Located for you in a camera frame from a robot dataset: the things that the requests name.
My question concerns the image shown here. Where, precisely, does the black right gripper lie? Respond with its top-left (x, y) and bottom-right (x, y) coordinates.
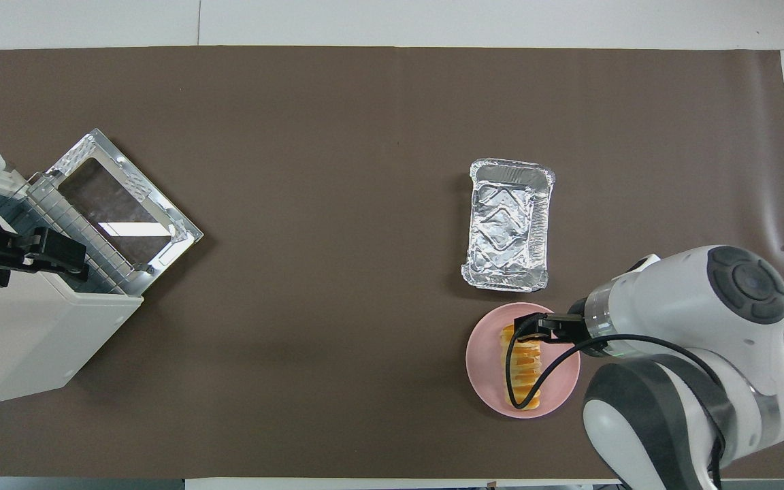
top-left (514, 299), bottom-right (604, 358)

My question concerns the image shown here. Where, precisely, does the golden bread loaf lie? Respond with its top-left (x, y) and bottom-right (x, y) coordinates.
top-left (499, 323), bottom-right (544, 411)

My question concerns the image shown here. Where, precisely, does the glass oven door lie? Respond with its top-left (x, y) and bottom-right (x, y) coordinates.
top-left (45, 128), bottom-right (204, 295)

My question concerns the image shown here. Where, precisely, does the cream toaster oven body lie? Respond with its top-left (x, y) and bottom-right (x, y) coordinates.
top-left (0, 170), bottom-right (144, 407)

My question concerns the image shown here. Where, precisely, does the pink round plate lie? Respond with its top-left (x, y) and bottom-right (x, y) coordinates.
top-left (465, 303), bottom-right (581, 419)

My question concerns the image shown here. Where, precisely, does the metal oven wire rack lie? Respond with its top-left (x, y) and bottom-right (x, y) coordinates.
top-left (21, 174), bottom-right (144, 295)

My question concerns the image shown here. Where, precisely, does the aluminium foil tray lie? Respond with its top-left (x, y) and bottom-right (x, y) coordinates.
top-left (461, 158), bottom-right (556, 292)

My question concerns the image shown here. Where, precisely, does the brown table mat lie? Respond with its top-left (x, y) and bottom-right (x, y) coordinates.
top-left (0, 46), bottom-right (784, 479)

